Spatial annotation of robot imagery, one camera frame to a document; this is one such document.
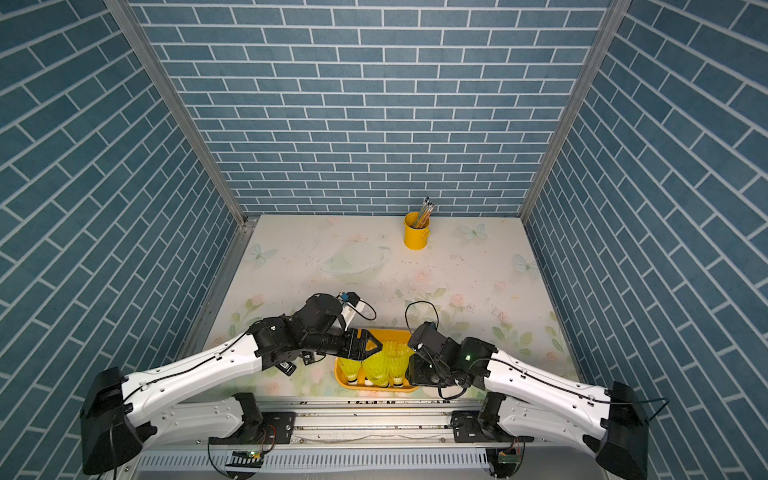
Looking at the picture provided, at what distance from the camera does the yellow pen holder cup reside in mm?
1073

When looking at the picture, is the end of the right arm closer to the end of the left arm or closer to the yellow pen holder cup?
the end of the left arm

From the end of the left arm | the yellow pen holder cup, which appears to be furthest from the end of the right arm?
the yellow pen holder cup
